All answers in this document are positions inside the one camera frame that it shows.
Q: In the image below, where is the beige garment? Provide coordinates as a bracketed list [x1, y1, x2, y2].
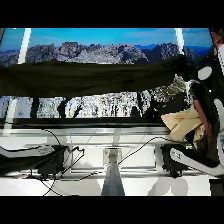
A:
[161, 105, 205, 144]

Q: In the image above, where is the black garment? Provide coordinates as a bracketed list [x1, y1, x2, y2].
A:
[0, 54, 190, 98]

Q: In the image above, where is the dark brown garment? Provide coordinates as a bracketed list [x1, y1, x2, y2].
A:
[187, 80, 221, 162]

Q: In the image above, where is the black cable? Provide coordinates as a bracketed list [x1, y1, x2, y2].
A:
[117, 134, 169, 166]
[0, 128, 64, 148]

